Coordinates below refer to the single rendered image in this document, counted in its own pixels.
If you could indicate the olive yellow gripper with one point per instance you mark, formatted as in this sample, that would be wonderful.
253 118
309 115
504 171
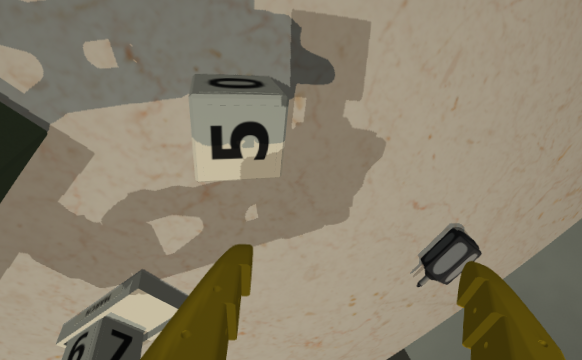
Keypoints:
497 324

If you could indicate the black screwdriver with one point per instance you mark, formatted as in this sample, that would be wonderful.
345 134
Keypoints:
445 260

